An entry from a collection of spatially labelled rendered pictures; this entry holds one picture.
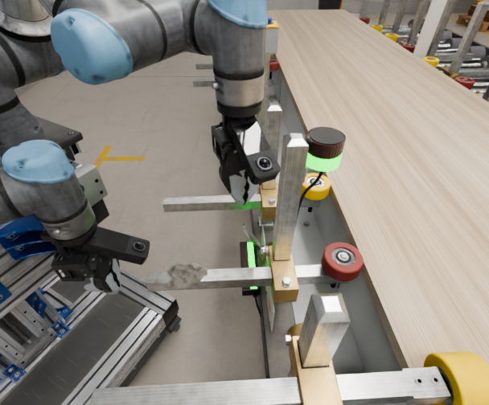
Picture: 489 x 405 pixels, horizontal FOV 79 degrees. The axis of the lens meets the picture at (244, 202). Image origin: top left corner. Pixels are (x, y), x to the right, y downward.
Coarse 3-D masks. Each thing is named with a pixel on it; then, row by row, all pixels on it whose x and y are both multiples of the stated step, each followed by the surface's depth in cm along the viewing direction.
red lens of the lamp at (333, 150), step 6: (306, 138) 47; (312, 144) 46; (318, 144) 45; (342, 144) 45; (312, 150) 46; (318, 150) 46; (324, 150) 45; (330, 150) 45; (336, 150) 45; (342, 150) 47; (318, 156) 46; (324, 156) 46; (330, 156) 46; (336, 156) 46
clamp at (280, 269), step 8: (272, 248) 68; (272, 256) 66; (272, 264) 64; (280, 264) 64; (288, 264) 64; (272, 272) 63; (280, 272) 63; (288, 272) 63; (272, 280) 63; (280, 280) 61; (296, 280) 61; (272, 288) 64; (280, 288) 60; (288, 288) 60; (296, 288) 60; (280, 296) 61; (288, 296) 61; (296, 296) 62
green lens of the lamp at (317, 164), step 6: (312, 156) 47; (306, 162) 49; (312, 162) 48; (318, 162) 47; (324, 162) 47; (330, 162) 47; (336, 162) 47; (312, 168) 48; (318, 168) 48; (324, 168) 47; (330, 168) 48; (336, 168) 48
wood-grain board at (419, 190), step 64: (320, 64) 152; (384, 64) 152; (384, 128) 103; (448, 128) 103; (384, 192) 78; (448, 192) 78; (384, 256) 62; (448, 256) 62; (384, 320) 53; (448, 320) 52
